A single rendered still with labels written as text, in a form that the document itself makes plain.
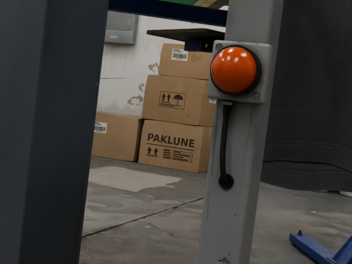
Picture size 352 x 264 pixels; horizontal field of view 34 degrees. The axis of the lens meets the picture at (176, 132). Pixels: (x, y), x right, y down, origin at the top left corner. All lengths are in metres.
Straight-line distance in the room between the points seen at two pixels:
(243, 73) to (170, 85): 4.90
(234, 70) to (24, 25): 0.79
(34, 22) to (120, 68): 4.96
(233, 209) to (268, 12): 0.17
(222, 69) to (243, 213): 0.13
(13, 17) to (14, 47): 0.06
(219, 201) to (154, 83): 4.94
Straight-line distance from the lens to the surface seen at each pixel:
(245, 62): 0.47
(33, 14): 1.19
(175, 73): 5.37
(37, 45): 1.17
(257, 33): 0.50
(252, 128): 0.50
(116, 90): 6.13
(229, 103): 0.49
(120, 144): 5.56
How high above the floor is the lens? 0.62
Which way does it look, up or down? 3 degrees down
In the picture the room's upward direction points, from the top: 7 degrees clockwise
